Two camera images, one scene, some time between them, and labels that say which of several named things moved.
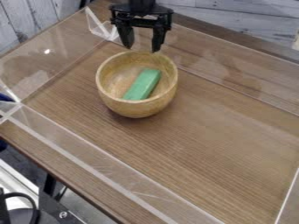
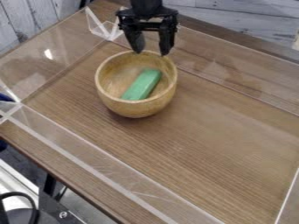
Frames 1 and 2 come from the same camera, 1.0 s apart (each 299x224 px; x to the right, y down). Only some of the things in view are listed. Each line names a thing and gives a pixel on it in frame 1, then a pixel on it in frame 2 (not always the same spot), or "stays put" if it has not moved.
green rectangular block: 144,85 stays put
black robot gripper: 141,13 -> 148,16
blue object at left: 5,98 stays put
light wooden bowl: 135,83 stays put
